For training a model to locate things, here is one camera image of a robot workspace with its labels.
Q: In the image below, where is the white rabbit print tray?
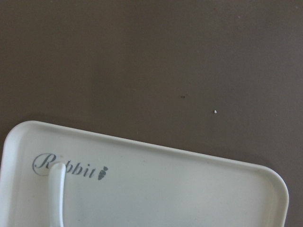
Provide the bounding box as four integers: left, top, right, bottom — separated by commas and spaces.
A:
0, 121, 289, 227

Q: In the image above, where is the white ceramic spoon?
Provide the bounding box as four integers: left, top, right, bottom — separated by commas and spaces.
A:
48, 163, 66, 227

